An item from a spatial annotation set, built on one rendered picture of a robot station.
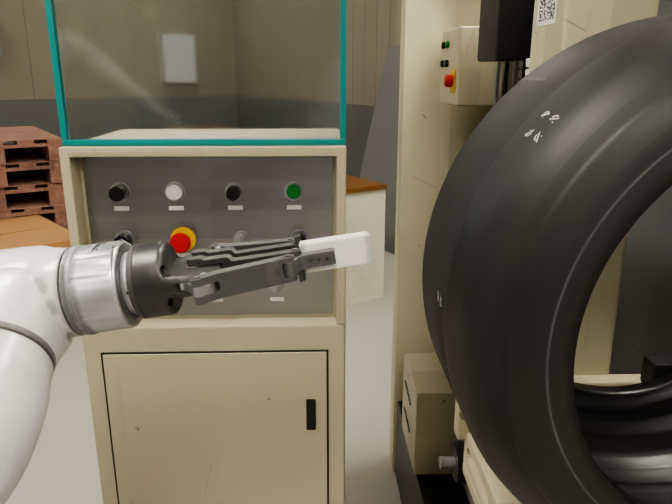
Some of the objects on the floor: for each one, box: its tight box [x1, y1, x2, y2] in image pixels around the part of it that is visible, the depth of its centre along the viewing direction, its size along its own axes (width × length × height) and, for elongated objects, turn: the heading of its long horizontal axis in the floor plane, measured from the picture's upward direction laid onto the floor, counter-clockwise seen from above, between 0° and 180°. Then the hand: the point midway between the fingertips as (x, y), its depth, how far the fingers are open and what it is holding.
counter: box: [346, 174, 387, 305], centre depth 465 cm, size 70×219×74 cm, turn 32°
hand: (336, 252), depth 62 cm, fingers closed
